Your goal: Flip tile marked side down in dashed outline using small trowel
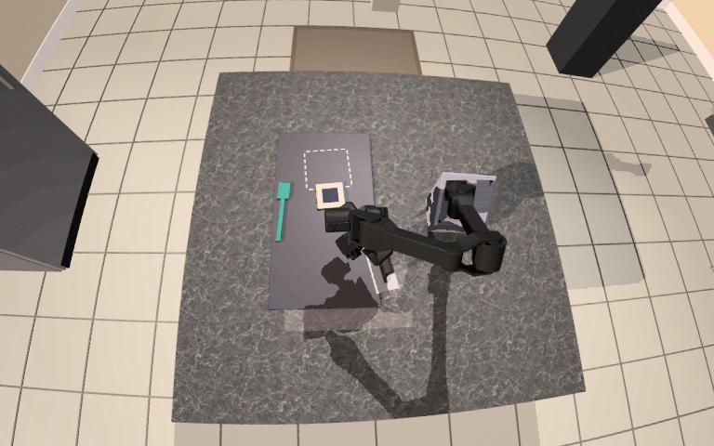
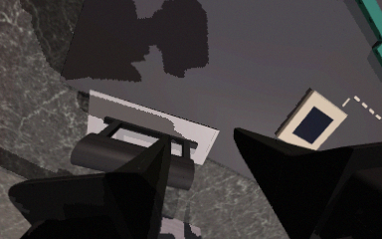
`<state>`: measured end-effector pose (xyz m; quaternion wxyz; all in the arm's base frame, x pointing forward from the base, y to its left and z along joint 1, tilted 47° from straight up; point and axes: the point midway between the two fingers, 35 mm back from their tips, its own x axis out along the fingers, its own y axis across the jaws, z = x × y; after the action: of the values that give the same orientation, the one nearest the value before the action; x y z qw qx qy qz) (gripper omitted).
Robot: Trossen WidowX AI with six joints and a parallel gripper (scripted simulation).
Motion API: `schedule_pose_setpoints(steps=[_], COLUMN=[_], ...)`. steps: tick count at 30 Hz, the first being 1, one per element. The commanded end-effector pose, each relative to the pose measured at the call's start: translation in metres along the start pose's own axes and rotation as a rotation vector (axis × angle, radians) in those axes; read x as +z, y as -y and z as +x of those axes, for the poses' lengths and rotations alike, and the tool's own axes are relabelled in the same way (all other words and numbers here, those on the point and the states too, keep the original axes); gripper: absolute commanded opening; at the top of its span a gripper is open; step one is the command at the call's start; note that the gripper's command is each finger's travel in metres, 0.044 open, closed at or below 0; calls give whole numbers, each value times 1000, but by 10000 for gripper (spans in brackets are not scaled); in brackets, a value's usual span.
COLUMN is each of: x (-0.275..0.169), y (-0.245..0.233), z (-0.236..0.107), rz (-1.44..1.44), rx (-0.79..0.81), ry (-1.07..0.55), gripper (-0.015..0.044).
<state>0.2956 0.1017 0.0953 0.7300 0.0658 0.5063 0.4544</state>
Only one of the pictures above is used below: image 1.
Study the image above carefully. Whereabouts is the teal small trowel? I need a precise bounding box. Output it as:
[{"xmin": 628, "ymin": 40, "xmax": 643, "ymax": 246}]
[{"xmin": 276, "ymin": 183, "xmax": 291, "ymax": 242}]

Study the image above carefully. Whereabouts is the beige square tile with dark blue centre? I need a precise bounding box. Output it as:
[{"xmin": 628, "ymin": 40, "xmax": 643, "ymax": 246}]
[{"xmin": 315, "ymin": 182, "xmax": 345, "ymax": 209}]

